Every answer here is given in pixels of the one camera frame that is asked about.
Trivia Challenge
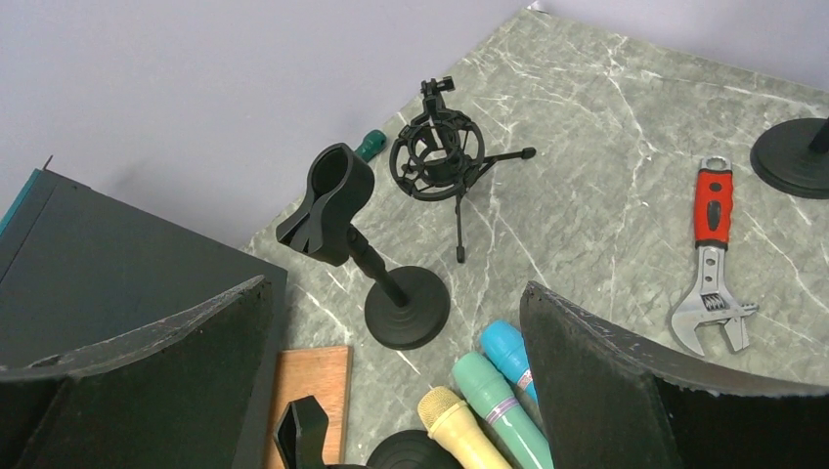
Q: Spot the green handled screwdriver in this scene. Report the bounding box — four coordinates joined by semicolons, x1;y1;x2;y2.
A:
354;129;387;162

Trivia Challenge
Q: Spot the black tripod shock mount stand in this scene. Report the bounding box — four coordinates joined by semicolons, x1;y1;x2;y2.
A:
389;76;537;264

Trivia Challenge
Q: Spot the blue microphone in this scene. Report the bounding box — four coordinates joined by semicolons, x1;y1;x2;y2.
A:
479;320;538;403

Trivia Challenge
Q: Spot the dark blue leaning board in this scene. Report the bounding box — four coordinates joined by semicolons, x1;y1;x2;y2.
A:
1;170;286;468

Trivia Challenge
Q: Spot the brown wooden block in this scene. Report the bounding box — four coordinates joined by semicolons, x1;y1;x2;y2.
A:
263;345;352;468

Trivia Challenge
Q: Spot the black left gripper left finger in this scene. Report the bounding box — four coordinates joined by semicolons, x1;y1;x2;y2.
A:
1;276;273;468

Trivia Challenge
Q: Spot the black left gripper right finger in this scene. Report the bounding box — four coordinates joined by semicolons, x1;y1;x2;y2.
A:
520;281;828;468

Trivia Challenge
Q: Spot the beige yellow microphone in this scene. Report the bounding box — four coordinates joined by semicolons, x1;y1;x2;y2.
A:
417;386;510;469

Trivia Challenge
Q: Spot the black round base clip stand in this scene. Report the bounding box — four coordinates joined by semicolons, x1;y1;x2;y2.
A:
276;143;451;351

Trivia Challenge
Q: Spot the teal green microphone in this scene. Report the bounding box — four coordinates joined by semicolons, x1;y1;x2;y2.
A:
452;352;554;469

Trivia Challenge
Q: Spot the black round base clamp stand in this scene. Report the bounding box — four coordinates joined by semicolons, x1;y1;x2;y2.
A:
273;396;461;469

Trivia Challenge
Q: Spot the red handled adjustable wrench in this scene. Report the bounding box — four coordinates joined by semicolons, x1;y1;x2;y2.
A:
670;156;759;358

